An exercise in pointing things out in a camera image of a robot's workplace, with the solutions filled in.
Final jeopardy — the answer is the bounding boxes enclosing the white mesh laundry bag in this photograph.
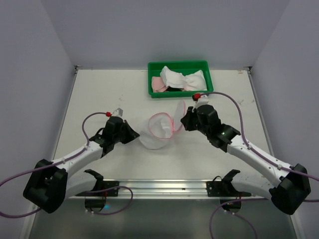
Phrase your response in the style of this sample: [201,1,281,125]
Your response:
[139,100,186,150]

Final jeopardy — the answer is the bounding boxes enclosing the white bra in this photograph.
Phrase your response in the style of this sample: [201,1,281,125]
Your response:
[160,66,207,91]

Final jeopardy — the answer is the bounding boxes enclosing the pink bra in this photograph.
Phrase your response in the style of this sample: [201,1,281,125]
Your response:
[151,76,168,93]

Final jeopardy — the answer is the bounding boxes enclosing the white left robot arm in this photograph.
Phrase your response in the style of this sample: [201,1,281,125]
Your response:
[23,116,140,213]

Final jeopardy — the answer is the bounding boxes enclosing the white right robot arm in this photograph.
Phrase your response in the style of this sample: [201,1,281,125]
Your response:
[181,105,311,215]

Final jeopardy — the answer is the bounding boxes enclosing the green plastic tray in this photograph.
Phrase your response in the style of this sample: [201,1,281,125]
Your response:
[148,60,214,99]

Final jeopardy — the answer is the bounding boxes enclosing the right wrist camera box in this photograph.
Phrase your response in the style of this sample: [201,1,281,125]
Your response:
[194,95,209,109]

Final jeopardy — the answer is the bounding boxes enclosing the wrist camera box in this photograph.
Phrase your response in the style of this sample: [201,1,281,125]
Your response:
[112,108,123,118]
[194,95,209,109]

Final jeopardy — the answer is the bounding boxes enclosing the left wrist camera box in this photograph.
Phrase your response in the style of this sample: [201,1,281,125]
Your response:
[112,108,123,118]

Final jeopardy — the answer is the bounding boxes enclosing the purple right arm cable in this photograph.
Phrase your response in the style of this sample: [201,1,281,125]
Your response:
[194,91,319,239]

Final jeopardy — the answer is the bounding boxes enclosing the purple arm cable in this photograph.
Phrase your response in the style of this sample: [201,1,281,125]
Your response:
[0,112,134,219]
[194,91,319,239]

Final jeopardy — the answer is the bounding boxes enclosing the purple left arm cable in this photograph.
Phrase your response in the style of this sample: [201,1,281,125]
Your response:
[0,112,134,219]

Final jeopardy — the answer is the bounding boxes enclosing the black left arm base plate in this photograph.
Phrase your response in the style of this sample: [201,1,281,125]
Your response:
[76,181,120,197]

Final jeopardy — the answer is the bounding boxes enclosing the aluminium front mounting rail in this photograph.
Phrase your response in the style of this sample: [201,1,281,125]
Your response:
[67,178,270,200]

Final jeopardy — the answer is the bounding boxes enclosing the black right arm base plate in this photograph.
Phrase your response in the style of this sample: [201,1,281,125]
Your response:
[206,169,252,197]

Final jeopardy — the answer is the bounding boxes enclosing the aluminium table edge frame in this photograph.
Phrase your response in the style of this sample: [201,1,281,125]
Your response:
[23,61,310,237]

